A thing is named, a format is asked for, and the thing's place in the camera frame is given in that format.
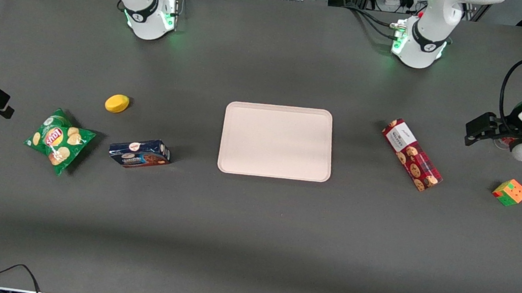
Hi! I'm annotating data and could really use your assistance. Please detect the red cookie box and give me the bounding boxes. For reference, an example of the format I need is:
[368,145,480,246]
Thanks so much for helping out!
[375,116,450,194]

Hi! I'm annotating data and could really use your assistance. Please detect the blue cookie box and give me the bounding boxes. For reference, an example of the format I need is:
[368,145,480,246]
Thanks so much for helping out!
[107,133,173,174]

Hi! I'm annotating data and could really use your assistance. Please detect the beige plastic tray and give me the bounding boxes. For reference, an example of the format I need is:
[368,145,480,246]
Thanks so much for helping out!
[216,96,340,187]

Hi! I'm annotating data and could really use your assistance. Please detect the red cola bottle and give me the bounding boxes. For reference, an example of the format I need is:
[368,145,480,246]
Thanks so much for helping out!
[494,134,516,150]

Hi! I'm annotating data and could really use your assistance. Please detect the colourful puzzle cube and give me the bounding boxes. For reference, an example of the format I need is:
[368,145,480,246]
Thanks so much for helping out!
[490,176,522,209]

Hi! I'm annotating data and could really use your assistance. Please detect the green chips bag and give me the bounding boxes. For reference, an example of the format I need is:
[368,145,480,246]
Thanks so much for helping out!
[20,104,100,180]

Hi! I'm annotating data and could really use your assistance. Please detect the yellow lemon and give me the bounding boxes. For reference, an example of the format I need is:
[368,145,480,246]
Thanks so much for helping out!
[104,92,131,115]

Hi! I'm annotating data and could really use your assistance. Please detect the dark grey table mat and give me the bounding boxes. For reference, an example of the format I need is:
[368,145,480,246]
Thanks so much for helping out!
[0,0,522,293]

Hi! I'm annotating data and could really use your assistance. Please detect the black left base cables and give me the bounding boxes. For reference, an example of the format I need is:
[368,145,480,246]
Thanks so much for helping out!
[339,2,402,40]

